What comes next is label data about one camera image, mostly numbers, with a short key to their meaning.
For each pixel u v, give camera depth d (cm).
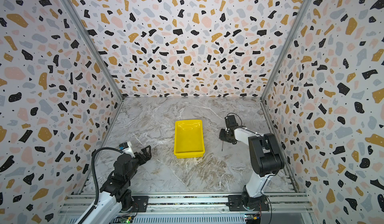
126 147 72
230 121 80
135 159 73
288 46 91
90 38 87
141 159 74
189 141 95
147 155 76
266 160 48
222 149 94
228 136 74
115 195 57
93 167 57
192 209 73
